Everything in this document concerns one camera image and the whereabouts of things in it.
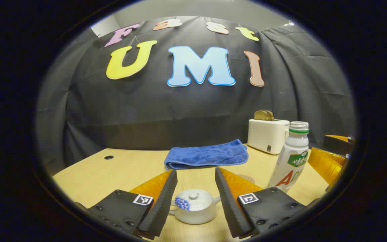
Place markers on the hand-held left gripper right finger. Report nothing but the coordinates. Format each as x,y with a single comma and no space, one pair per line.
230,208

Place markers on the black backdrop cloth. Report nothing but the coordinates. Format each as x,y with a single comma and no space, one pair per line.
180,111

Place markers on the blue towel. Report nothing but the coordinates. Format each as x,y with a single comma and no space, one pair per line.
207,154

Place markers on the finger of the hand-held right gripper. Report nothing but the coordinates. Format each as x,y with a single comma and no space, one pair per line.
338,145
326,163

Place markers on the brown toast slice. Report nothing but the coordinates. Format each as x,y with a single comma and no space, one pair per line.
270,116
260,115

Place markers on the white ceramic teacup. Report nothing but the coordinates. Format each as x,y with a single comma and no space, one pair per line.
197,216

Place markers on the white toaster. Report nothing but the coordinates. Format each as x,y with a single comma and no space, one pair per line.
267,136

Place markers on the round woven coaster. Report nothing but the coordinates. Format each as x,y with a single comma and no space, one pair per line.
247,178

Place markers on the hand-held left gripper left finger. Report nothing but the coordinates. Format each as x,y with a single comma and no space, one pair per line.
161,208

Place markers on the white plastic water bottle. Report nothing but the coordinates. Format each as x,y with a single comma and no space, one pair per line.
289,158

